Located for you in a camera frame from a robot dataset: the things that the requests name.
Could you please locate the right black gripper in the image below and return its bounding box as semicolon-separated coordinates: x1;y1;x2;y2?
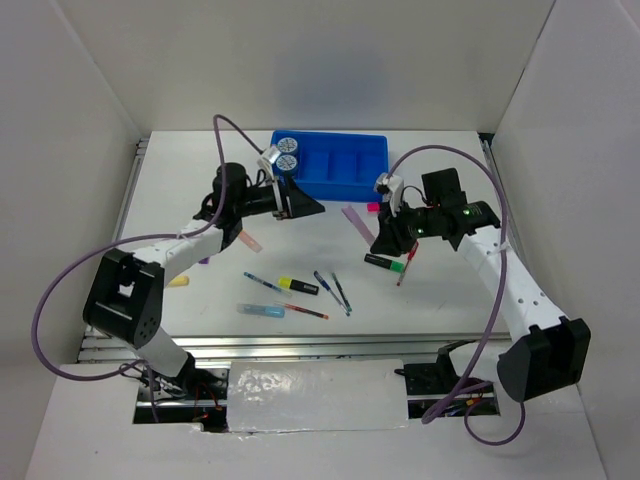
371;198;441;257

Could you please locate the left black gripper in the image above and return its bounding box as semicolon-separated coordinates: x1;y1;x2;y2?
234;170;324;220

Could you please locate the lilac highlighter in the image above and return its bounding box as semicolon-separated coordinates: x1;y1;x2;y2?
341;206;375;246

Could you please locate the orange cap peach highlighter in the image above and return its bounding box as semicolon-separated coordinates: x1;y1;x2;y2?
238;230;263;253

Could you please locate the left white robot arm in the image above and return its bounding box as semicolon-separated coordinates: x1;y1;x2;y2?
83;163;325;399

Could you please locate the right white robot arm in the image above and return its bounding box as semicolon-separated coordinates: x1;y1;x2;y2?
371;168;591;402

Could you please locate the red ballpoint pen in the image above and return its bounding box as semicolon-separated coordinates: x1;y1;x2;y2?
396;241;419;287

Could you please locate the black green highlighter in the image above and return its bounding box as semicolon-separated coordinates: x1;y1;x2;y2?
364;253;405;273

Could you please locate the blue plastic sorting tray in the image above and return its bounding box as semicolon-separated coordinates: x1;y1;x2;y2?
271;130;389;203

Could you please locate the teal gel pen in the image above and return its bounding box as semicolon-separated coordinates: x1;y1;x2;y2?
328;268;352;317

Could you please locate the black yellow highlighter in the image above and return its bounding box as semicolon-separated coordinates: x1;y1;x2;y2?
278;277;319;296

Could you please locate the dark blue pen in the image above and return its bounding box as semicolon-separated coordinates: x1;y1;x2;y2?
313;270;350;317

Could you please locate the blue gel pen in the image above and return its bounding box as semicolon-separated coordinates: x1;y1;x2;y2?
243;272;282;293

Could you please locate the red gel pen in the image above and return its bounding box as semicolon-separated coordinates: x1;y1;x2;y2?
275;302;329;320

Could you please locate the light blue highlighter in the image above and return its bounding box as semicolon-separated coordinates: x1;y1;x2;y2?
236;303;285;318

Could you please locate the pale yellow highlighter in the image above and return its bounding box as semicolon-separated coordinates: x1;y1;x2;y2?
167;275;190;288

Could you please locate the white foil panel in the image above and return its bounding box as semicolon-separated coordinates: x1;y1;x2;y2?
226;359;408;433

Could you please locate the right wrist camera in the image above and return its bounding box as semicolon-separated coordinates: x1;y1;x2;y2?
374;173;404;210

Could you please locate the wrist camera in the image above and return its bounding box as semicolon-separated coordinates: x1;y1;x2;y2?
257;145;282;175
374;173;404;210

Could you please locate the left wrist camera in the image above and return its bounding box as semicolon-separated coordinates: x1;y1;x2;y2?
257;145;282;175

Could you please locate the aluminium front rail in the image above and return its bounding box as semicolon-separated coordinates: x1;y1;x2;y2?
79;334;546;359

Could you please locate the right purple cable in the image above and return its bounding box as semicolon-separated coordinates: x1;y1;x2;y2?
387;144;526;445

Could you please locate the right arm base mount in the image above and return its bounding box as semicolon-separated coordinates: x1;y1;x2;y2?
394;341;499;419

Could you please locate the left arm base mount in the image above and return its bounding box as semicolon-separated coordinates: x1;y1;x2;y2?
123;366;230;433

